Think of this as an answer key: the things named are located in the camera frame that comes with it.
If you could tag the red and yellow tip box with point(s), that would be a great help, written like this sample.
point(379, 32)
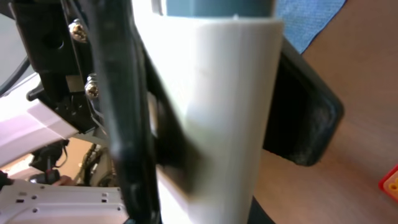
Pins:
point(390, 183)

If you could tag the blue cloth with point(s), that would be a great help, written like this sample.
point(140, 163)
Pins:
point(304, 21)

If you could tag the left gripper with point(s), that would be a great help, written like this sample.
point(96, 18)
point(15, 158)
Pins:
point(56, 46)

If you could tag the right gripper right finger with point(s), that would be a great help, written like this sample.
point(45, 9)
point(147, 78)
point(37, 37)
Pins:
point(258, 216)

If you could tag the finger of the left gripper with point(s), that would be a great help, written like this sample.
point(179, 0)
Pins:
point(304, 118)

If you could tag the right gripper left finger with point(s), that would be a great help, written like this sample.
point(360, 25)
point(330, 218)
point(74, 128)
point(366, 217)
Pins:
point(140, 193)

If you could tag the white pipette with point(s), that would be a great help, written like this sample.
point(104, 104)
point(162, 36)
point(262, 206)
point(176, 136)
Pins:
point(224, 109)

